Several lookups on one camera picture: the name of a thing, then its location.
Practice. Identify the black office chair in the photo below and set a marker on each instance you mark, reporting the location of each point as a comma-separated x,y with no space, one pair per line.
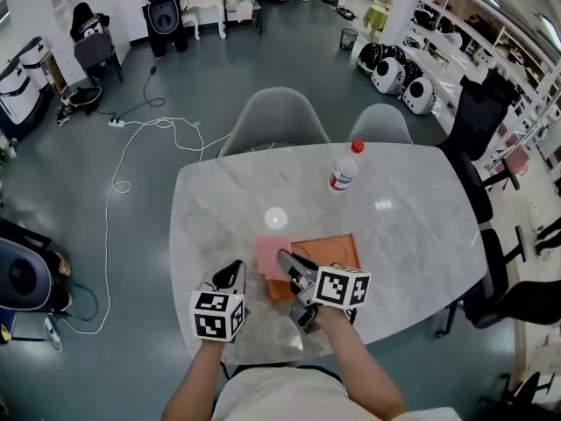
486,108
526,397
513,301

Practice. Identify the dark grey chair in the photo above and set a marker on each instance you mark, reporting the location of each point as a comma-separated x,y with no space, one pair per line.
94,53

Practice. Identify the white power strip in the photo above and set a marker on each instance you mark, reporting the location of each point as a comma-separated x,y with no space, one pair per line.
116,123

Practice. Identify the person's left forearm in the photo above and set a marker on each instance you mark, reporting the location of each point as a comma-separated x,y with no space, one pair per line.
193,380

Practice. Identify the black mesh waste bin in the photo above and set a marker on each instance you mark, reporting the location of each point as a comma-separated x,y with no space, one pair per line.
349,38

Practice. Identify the person's white shirt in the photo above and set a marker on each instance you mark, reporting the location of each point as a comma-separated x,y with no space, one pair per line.
285,397

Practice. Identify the white dome backpack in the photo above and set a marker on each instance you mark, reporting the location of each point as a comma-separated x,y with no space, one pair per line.
388,77
418,97

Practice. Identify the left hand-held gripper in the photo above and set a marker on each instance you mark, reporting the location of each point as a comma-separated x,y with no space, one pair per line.
217,316

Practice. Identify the black gear pile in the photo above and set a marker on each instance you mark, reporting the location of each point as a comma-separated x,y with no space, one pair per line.
81,99

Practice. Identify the white rolling machine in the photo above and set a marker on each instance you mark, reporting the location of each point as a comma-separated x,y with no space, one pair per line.
33,55
15,94

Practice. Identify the light grey armchair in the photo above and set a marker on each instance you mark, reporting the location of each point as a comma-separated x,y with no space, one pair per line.
243,2

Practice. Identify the person's right forearm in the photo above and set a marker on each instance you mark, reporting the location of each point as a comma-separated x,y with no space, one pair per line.
350,358

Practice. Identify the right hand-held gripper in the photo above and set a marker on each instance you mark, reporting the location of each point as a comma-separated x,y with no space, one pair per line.
339,287

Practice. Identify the pink cloth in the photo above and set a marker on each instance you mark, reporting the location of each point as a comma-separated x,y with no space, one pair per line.
271,252

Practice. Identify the grey dome backpack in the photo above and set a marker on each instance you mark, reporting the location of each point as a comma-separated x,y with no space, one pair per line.
22,274

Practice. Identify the black dome backpack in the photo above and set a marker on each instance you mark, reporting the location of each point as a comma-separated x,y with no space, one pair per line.
394,52
370,55
412,70

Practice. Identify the orange box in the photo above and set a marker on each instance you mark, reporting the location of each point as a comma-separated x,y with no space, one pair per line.
333,252

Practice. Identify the clear bottle with red cap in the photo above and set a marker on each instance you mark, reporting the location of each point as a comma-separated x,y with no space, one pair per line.
344,171

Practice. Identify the white dressing table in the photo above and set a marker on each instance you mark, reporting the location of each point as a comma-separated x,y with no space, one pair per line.
203,2

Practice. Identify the pink chair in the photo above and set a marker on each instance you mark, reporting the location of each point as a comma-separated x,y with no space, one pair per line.
517,158

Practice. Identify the yellow-green small table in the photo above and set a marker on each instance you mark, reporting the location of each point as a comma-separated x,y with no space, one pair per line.
376,16

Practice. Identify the grey shell chair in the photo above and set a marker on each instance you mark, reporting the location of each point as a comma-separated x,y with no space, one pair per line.
381,123
276,116

